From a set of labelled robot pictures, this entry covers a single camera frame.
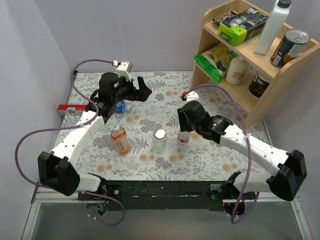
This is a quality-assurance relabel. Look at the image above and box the black base frame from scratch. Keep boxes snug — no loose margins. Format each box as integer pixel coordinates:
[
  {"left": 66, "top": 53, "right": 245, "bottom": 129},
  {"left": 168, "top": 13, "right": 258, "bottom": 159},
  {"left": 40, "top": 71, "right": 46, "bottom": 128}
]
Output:
[{"left": 77, "top": 178, "right": 260, "bottom": 218}]

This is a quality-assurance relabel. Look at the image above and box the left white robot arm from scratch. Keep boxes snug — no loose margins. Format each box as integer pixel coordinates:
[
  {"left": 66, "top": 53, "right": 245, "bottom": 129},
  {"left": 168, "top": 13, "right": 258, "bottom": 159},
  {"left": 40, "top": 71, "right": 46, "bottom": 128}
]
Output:
[{"left": 37, "top": 72, "right": 152, "bottom": 200}]

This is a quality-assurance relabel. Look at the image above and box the green black box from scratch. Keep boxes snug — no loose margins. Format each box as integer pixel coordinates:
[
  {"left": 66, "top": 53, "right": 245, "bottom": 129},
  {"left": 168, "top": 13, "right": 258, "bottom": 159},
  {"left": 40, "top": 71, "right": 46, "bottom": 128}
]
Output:
[{"left": 218, "top": 7, "right": 269, "bottom": 47}]

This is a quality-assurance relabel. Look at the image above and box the orange juice bottle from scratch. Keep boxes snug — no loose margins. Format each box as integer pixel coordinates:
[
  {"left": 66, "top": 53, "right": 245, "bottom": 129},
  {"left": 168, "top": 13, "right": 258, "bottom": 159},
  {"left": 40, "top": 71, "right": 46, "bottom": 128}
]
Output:
[{"left": 110, "top": 124, "right": 130, "bottom": 155}]

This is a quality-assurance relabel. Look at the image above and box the clear jar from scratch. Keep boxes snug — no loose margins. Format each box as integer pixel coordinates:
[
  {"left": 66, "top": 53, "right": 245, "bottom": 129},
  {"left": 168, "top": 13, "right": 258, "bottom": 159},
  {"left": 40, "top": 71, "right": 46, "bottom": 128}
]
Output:
[{"left": 152, "top": 134, "right": 167, "bottom": 154}]

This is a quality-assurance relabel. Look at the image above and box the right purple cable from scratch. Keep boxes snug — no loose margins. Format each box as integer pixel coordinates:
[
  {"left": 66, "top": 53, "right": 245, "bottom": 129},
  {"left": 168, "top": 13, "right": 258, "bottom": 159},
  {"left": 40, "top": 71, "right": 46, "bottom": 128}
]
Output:
[{"left": 187, "top": 83, "right": 261, "bottom": 225}]

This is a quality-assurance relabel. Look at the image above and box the black jar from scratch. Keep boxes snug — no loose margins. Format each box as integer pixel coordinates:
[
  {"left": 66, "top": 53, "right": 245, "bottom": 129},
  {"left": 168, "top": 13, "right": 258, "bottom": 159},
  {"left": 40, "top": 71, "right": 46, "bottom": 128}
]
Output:
[{"left": 248, "top": 71, "right": 271, "bottom": 98}]

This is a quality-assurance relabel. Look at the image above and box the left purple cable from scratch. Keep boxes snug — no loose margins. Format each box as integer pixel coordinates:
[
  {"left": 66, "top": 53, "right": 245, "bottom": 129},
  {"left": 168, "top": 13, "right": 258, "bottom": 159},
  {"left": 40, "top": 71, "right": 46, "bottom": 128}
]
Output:
[{"left": 14, "top": 58, "right": 126, "bottom": 226}]

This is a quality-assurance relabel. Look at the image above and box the cream round bottle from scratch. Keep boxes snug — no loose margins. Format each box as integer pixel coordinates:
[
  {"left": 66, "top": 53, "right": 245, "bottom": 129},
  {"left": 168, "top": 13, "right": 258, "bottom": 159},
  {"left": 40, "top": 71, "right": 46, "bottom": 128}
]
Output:
[{"left": 225, "top": 56, "right": 250, "bottom": 85}]

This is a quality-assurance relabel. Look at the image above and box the blue label water bottle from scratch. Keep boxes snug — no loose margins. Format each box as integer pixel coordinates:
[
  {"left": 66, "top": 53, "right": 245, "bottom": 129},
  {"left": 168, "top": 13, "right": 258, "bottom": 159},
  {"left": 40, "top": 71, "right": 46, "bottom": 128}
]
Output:
[{"left": 115, "top": 101, "right": 133, "bottom": 114}]

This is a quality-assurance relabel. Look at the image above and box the snack packet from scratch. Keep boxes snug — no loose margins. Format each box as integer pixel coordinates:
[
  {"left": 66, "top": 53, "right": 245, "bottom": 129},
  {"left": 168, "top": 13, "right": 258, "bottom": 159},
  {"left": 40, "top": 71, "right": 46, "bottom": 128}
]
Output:
[{"left": 213, "top": 11, "right": 237, "bottom": 26}]

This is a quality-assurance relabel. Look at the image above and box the silver jar lid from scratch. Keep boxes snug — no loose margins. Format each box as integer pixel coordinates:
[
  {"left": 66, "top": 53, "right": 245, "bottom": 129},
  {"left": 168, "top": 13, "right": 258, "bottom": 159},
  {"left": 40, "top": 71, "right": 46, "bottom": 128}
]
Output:
[{"left": 153, "top": 129, "right": 166, "bottom": 140}]

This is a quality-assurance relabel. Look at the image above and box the tin can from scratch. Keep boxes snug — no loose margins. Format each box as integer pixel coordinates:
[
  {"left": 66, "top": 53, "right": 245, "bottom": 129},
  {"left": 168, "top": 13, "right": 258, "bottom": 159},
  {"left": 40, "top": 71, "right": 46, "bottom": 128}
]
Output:
[{"left": 270, "top": 28, "right": 311, "bottom": 68}]

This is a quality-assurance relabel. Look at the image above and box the red toothpaste box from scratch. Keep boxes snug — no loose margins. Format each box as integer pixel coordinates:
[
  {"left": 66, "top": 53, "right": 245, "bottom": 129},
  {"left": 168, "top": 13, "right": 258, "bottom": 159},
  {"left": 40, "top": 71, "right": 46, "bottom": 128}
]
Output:
[{"left": 57, "top": 104, "right": 87, "bottom": 116}]

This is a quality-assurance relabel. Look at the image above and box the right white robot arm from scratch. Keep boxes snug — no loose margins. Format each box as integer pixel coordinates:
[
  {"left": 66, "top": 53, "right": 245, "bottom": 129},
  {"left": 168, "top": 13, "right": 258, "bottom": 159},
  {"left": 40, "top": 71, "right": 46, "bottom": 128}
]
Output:
[{"left": 177, "top": 100, "right": 307, "bottom": 201}]

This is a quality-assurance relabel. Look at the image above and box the white tall bottle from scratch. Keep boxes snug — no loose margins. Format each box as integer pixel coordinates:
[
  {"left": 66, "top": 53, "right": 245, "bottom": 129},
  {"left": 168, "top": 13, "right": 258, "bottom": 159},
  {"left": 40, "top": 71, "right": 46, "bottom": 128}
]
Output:
[{"left": 254, "top": 0, "right": 292, "bottom": 55}]

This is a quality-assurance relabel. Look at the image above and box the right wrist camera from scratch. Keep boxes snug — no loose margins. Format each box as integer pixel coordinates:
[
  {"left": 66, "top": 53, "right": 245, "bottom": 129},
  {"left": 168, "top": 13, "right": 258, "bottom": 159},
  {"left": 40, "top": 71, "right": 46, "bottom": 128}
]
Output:
[{"left": 181, "top": 91, "right": 200, "bottom": 102}]

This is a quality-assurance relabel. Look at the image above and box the purple cable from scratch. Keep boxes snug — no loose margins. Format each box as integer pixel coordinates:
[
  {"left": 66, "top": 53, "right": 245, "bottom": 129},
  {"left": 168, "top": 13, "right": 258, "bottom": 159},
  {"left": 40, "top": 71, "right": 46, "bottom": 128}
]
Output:
[
  {"left": 14, "top": 58, "right": 126, "bottom": 226},
  {"left": 187, "top": 83, "right": 261, "bottom": 225}
]

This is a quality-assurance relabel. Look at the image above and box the green chip bag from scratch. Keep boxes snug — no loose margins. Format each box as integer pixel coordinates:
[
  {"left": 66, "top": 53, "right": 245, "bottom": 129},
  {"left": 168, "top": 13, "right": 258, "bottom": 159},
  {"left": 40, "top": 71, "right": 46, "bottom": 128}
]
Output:
[{"left": 193, "top": 42, "right": 237, "bottom": 83}]

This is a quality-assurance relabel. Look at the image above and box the wooden shelf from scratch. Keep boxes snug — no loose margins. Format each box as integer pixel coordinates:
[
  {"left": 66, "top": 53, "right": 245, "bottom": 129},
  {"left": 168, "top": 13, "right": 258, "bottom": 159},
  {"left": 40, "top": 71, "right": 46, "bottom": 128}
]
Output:
[{"left": 197, "top": 0, "right": 320, "bottom": 127}]

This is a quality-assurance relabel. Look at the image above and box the red label water bottle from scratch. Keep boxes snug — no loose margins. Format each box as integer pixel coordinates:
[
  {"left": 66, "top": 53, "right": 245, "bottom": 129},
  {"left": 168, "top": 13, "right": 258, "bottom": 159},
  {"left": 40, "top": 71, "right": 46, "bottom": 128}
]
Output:
[{"left": 177, "top": 131, "right": 192, "bottom": 144}]

